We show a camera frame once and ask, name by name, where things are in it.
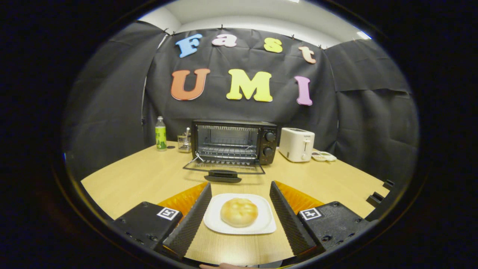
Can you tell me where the white square plate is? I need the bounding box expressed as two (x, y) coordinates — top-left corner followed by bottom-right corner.
(204, 193), (277, 235)

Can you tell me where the green label plastic bottle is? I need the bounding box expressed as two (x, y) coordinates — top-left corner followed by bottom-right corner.
(155, 116), (167, 151)

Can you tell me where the clear glass holder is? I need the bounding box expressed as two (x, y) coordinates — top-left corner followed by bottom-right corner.
(177, 127), (192, 153)

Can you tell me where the black toaster oven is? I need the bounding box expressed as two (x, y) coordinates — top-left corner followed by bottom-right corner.
(183, 120), (278, 183)

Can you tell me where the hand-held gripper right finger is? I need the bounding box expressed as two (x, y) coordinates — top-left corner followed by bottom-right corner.
(270, 180), (372, 258)

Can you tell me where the black backdrop cloth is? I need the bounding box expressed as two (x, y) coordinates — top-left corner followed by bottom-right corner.
(63, 21), (419, 180)

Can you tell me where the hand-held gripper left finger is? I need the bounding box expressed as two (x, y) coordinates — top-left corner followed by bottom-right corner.
(112, 182), (212, 261)

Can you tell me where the white pop-up toaster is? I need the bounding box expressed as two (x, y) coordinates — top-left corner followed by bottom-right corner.
(279, 127), (315, 163)

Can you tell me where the round bread bun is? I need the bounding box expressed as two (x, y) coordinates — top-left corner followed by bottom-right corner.
(220, 198), (259, 228)

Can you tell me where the white divided snack dish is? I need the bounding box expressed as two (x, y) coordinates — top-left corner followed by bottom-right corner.
(311, 151), (337, 162)

